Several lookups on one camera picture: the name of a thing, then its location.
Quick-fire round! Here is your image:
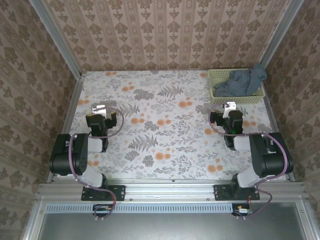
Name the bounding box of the grey t-shirt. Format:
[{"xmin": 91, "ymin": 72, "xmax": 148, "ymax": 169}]
[{"xmin": 214, "ymin": 62, "xmax": 268, "ymax": 98}]

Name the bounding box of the pale green plastic basket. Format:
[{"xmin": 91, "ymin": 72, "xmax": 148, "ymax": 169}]
[{"xmin": 206, "ymin": 68, "xmax": 266, "ymax": 105}]

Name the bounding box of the floral tablecloth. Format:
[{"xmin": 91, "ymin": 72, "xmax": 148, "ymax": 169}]
[{"xmin": 61, "ymin": 69, "xmax": 287, "ymax": 181}]

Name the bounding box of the small circuit board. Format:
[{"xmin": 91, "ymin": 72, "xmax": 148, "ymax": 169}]
[
  {"xmin": 231, "ymin": 203, "xmax": 253, "ymax": 217},
  {"xmin": 92, "ymin": 203, "xmax": 114, "ymax": 218}
]

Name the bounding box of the steel sheet panel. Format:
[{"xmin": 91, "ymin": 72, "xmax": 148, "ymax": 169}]
[{"xmin": 37, "ymin": 201, "xmax": 310, "ymax": 240}]

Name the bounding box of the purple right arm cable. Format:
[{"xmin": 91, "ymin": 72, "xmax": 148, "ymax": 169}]
[{"xmin": 208, "ymin": 103, "xmax": 288, "ymax": 221}]

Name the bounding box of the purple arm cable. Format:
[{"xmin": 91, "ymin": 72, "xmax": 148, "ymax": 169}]
[
  {"xmin": 68, "ymin": 106, "xmax": 125, "ymax": 222},
  {"xmin": 208, "ymin": 103, "xmax": 288, "ymax": 221}
]

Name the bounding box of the aluminium table side rail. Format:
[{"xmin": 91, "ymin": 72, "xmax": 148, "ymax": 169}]
[
  {"xmin": 46, "ymin": 72, "xmax": 87, "ymax": 183},
  {"xmin": 257, "ymin": 71, "xmax": 297, "ymax": 183}
]

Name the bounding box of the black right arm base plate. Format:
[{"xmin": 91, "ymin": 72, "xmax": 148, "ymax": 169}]
[{"xmin": 213, "ymin": 184, "xmax": 261, "ymax": 202}]

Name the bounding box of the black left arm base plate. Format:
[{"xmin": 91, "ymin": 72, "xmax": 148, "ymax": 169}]
[{"xmin": 81, "ymin": 184, "xmax": 126, "ymax": 202}]

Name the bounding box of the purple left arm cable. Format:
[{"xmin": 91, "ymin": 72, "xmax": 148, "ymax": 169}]
[{"xmin": 68, "ymin": 106, "xmax": 125, "ymax": 222}]

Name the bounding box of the aluminium mounting rail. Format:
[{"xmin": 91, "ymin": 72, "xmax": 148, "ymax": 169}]
[{"xmin": 37, "ymin": 178, "xmax": 306, "ymax": 203}]

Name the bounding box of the aluminium frame post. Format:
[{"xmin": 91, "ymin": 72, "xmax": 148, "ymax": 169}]
[
  {"xmin": 258, "ymin": 0, "xmax": 305, "ymax": 74},
  {"xmin": 28, "ymin": 0, "xmax": 84, "ymax": 79}
]

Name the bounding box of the slotted grey cable duct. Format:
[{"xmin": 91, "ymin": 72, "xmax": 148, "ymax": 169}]
[{"xmin": 46, "ymin": 202, "xmax": 235, "ymax": 214}]

